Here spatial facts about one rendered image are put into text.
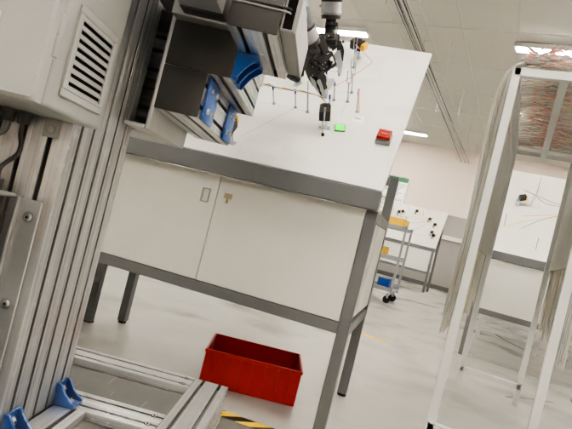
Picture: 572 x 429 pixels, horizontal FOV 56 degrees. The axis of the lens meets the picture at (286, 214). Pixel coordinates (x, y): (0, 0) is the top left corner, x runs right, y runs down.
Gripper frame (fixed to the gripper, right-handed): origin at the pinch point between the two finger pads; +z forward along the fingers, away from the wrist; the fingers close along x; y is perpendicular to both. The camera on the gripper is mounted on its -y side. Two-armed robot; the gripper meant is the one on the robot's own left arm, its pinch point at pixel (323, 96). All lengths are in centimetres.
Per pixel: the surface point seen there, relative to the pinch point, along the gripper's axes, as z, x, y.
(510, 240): 258, 63, 155
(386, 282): 429, 245, 138
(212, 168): 9.1, 21.8, -41.1
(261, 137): 11.7, 22.1, -18.3
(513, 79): 25, -30, 59
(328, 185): 21.7, -12.7, -18.0
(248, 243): 32, 3, -48
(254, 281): 41, -4, -55
